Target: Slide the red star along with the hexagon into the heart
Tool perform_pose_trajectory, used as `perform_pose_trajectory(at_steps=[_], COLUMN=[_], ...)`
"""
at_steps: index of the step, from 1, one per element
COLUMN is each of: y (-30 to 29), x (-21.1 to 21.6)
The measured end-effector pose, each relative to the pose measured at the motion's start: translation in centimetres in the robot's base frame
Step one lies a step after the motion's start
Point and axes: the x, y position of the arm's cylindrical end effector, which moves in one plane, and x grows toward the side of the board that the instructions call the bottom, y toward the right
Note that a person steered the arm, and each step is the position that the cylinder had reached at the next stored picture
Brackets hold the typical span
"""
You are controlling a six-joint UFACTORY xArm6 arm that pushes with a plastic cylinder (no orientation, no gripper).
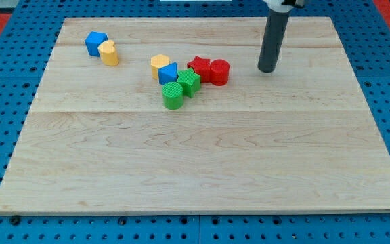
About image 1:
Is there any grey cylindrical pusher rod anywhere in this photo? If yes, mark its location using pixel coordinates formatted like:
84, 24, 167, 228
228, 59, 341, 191
257, 10, 290, 73

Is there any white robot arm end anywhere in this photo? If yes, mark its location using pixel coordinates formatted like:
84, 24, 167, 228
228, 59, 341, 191
263, 0, 310, 13

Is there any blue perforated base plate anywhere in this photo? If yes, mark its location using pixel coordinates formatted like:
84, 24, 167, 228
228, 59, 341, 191
0, 0, 390, 243

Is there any red star block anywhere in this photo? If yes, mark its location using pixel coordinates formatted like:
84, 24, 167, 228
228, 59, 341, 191
187, 56, 211, 83

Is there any blue cube block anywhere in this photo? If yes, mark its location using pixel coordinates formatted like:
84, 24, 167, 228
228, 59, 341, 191
85, 31, 108, 57

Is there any red cylinder block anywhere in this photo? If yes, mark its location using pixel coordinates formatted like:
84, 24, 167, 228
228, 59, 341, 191
210, 59, 230, 86

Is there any yellow heart block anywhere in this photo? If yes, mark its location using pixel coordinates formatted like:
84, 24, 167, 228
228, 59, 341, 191
97, 40, 119, 66

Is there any green cylinder block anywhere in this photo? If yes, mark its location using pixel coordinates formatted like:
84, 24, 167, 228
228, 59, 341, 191
162, 82, 184, 110

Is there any green star block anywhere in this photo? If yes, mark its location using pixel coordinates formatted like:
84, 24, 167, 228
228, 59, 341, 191
177, 68, 201, 98

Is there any blue triangle block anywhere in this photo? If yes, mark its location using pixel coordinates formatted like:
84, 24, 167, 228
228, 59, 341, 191
158, 62, 178, 85

